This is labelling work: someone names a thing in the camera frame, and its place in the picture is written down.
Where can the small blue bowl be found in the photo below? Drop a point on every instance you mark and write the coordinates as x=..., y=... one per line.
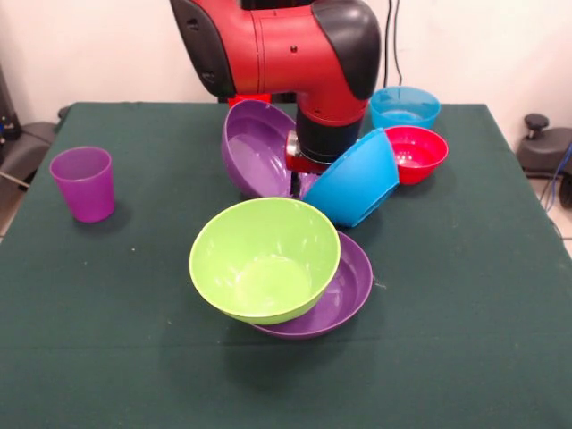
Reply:
x=402, y=111

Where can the dark grey equipment base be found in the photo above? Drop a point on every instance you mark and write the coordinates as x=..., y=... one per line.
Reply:
x=27, y=147
x=545, y=147

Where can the dark green tablecloth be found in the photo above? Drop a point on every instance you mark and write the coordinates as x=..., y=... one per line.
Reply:
x=111, y=313

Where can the large blue bowl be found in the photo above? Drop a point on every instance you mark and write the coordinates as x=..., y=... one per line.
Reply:
x=357, y=187

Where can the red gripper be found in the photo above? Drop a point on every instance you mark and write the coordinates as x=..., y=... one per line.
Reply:
x=306, y=165

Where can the black equipment rack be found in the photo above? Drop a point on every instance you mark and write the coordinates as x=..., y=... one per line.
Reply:
x=6, y=111

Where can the purple cup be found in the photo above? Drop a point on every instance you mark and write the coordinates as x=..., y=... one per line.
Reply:
x=85, y=187

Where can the red cup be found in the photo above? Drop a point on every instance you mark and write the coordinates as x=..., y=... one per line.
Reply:
x=250, y=99

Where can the large green bowl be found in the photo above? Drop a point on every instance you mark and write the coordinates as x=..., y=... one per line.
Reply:
x=263, y=263

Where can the small red bowl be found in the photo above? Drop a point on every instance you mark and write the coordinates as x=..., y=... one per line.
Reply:
x=420, y=156

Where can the large purple bowl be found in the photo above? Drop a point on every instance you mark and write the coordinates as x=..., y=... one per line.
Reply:
x=250, y=152
x=353, y=277

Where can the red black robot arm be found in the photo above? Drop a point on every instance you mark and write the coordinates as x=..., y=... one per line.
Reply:
x=286, y=49

